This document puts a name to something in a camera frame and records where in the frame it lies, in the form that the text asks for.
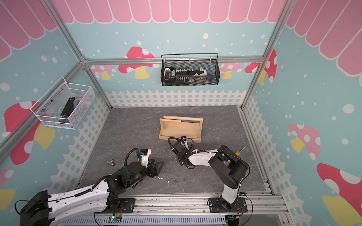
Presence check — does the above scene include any small metal connector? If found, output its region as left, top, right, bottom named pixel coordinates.
left=107, top=159, right=115, bottom=166

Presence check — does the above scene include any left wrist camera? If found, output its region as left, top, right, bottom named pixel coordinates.
left=138, top=148, right=151, bottom=168

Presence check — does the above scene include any green lit circuit board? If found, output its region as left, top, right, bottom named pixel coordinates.
left=108, top=215, right=122, bottom=224

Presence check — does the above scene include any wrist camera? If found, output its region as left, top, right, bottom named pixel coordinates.
left=138, top=148, right=151, bottom=168
left=181, top=136, right=189, bottom=149

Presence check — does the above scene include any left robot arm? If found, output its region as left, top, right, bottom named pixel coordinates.
left=16, top=148, right=164, bottom=226

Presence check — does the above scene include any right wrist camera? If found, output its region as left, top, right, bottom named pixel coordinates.
left=181, top=136, right=189, bottom=149

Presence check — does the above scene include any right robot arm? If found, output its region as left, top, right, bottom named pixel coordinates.
left=167, top=137, right=250, bottom=212

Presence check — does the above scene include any wooden jewelry display stand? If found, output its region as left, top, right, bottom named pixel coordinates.
left=159, top=116, right=204, bottom=143

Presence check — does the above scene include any black wire mesh basket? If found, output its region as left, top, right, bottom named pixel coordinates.
left=160, top=53, right=220, bottom=86

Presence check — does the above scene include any yellow handled screwdriver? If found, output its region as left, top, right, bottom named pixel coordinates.
left=235, top=147, right=246, bottom=156

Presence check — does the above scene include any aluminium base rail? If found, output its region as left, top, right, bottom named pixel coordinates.
left=57, top=192, right=292, bottom=226

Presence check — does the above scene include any white wire mesh basket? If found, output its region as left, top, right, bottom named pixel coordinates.
left=30, top=77, right=96, bottom=130

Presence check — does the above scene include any black box in white basket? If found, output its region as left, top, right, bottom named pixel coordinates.
left=60, top=98, right=75, bottom=118

